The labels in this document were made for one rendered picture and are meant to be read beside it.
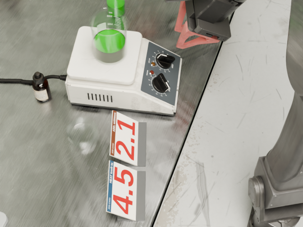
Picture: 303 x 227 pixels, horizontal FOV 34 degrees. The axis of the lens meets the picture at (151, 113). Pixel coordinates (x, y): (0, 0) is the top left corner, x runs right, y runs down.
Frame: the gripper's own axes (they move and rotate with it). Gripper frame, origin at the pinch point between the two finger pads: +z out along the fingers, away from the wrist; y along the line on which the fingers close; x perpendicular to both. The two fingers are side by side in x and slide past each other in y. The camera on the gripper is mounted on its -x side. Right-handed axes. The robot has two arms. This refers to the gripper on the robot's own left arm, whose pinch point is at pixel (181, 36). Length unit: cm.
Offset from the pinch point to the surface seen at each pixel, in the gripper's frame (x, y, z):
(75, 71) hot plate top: -15.2, 5.0, 11.1
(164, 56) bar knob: 0.1, 0.8, 5.6
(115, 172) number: -8.2, 22.7, 10.7
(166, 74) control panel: 1.3, 3.6, 7.3
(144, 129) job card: -1.4, 13.2, 11.8
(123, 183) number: -6.7, 24.5, 10.9
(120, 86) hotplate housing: -7.8, 7.4, 8.6
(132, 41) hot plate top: -5.9, -1.5, 6.8
